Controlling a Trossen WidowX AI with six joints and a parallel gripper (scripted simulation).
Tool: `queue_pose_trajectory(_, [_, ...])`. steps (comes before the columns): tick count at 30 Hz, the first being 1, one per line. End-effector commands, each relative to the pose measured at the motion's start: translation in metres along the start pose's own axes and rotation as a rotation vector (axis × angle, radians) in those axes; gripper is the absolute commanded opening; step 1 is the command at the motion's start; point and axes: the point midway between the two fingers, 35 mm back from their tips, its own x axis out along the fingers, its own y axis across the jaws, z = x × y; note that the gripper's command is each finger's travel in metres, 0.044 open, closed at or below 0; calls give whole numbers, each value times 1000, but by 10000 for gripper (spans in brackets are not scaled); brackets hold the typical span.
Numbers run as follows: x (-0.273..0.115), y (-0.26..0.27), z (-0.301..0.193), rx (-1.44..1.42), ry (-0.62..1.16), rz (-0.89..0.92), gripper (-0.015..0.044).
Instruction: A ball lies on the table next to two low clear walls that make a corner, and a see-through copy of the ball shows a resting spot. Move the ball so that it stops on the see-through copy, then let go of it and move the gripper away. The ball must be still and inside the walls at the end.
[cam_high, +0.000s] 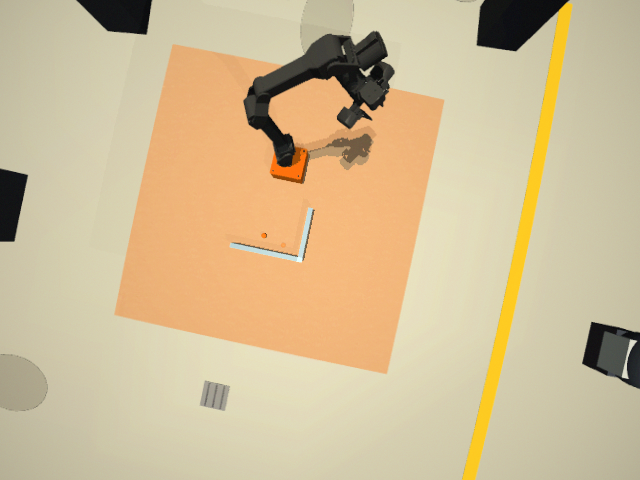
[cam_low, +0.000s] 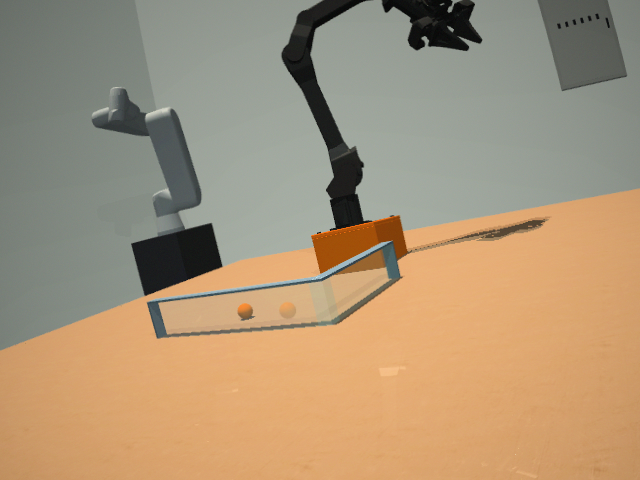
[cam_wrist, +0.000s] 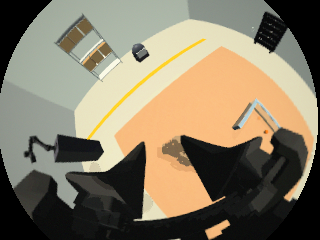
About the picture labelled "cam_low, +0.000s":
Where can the blue wall top trim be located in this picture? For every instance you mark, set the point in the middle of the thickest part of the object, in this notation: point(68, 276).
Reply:
point(321, 277)

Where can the low clear corner walls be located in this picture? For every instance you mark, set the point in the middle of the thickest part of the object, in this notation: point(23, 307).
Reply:
point(298, 306)

